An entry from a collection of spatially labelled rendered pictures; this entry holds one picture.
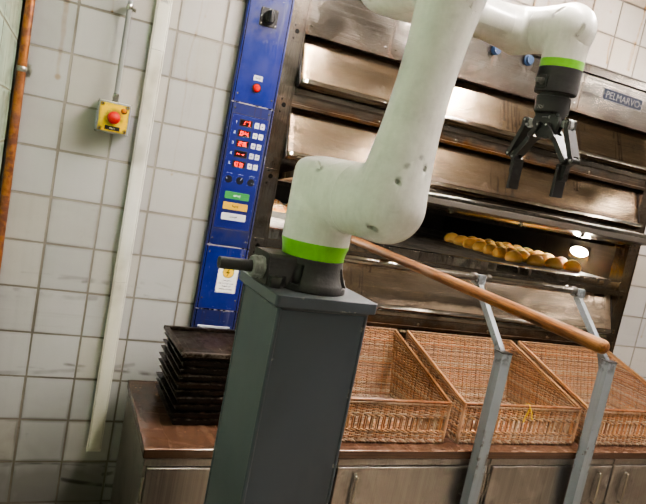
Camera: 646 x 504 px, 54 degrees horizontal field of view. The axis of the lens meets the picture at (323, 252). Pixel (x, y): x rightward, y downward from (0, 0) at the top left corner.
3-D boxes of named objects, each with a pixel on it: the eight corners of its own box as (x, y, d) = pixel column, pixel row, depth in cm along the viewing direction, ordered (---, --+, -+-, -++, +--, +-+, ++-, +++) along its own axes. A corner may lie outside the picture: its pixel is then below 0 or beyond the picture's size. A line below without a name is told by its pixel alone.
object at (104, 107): (93, 130, 205) (98, 99, 204) (125, 136, 209) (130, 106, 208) (94, 130, 198) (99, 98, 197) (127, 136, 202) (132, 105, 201)
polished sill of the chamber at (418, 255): (262, 236, 239) (264, 225, 239) (608, 287, 311) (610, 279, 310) (267, 238, 234) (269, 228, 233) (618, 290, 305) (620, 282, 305)
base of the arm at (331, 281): (226, 286, 106) (232, 252, 106) (203, 267, 120) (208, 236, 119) (358, 299, 118) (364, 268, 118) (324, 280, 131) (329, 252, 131)
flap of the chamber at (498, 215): (294, 176, 218) (275, 180, 236) (657, 246, 288) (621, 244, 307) (295, 169, 218) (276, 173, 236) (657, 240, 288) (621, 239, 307)
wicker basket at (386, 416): (254, 384, 241) (267, 314, 238) (383, 391, 263) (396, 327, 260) (295, 443, 197) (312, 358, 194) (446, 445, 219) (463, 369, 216)
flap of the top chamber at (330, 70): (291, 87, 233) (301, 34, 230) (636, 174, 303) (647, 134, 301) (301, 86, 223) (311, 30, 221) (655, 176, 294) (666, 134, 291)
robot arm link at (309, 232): (316, 265, 110) (338, 156, 107) (265, 246, 121) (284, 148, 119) (369, 268, 118) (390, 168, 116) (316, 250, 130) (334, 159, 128)
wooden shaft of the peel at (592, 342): (610, 356, 126) (614, 341, 126) (599, 355, 125) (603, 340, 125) (312, 224, 282) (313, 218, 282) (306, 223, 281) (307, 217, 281)
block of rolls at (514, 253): (440, 240, 351) (442, 230, 350) (508, 251, 370) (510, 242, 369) (510, 262, 296) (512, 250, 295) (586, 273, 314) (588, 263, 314)
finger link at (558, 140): (555, 127, 140) (559, 123, 139) (572, 168, 135) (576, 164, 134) (542, 124, 138) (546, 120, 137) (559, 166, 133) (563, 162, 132)
